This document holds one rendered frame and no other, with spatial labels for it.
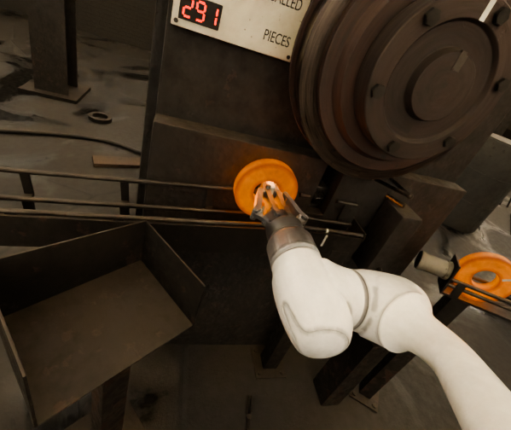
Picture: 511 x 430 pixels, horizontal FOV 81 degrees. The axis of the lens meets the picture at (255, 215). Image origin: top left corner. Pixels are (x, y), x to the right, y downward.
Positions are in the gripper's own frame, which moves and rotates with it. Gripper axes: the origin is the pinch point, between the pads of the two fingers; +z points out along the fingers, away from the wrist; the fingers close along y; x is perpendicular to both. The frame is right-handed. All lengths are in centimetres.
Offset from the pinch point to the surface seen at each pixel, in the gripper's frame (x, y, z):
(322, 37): 32.1, -1.0, -1.7
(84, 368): -20, -32, -34
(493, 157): -13, 247, 139
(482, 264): -5, 64, -14
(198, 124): 6.3, -17.9, 10.9
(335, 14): 35.9, -0.3, -1.5
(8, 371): -80, -62, -6
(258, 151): 4.7, -2.9, 6.9
